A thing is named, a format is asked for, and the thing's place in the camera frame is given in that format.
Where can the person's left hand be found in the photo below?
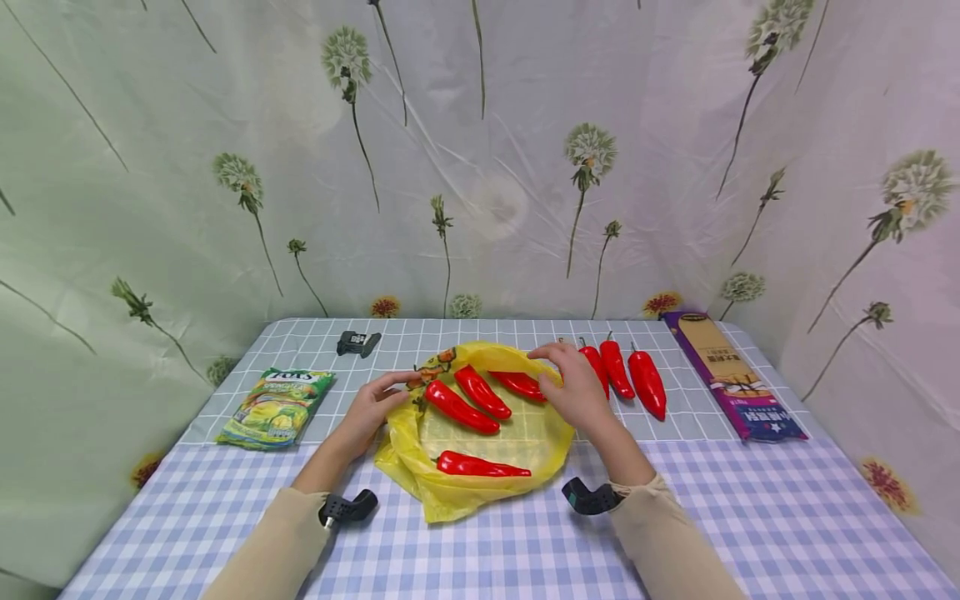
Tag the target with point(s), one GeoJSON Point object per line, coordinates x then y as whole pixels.
{"type": "Point", "coordinates": [367, 412]}

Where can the person's right hand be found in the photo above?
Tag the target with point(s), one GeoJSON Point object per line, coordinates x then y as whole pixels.
{"type": "Point", "coordinates": [581, 392]}

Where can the person's left fingers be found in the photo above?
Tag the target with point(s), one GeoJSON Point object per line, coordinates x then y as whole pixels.
{"type": "Point", "coordinates": [397, 378]}

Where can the person's right fingers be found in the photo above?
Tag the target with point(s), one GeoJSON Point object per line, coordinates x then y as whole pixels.
{"type": "Point", "coordinates": [551, 350]}

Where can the person's right thumb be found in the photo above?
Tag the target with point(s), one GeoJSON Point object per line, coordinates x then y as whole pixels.
{"type": "Point", "coordinates": [553, 387]}

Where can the person's left thumb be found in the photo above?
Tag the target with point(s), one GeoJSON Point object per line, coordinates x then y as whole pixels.
{"type": "Point", "coordinates": [396, 399]}

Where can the yellow plastic bag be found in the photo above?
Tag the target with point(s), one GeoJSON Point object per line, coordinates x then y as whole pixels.
{"type": "Point", "coordinates": [525, 437]}

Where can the person's left forearm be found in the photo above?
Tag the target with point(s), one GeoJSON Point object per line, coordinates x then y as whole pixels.
{"type": "Point", "coordinates": [300, 517]}

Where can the person's right forearm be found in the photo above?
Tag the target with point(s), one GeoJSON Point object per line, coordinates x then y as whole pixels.
{"type": "Point", "coordinates": [660, 533]}

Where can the red pepper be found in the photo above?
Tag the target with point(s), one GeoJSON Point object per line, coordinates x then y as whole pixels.
{"type": "Point", "coordinates": [598, 367]}
{"type": "Point", "coordinates": [484, 393]}
{"type": "Point", "coordinates": [480, 466]}
{"type": "Point", "coordinates": [649, 385]}
{"type": "Point", "coordinates": [457, 408]}
{"type": "Point", "coordinates": [616, 371]}
{"type": "Point", "coordinates": [519, 384]}

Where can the small black device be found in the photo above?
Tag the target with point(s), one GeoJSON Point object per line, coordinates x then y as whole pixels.
{"type": "Point", "coordinates": [357, 343]}

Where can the black wrist band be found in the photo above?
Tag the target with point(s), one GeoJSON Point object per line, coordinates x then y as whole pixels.
{"type": "Point", "coordinates": [589, 498]}
{"type": "Point", "coordinates": [346, 507]}

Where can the green snack packet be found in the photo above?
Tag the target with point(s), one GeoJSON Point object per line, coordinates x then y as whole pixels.
{"type": "Point", "coordinates": [276, 410]}

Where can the long purple box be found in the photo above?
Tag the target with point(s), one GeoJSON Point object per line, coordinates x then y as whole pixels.
{"type": "Point", "coordinates": [731, 375]}

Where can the blue checked cloth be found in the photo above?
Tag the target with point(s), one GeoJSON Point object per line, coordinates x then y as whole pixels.
{"type": "Point", "coordinates": [750, 533]}

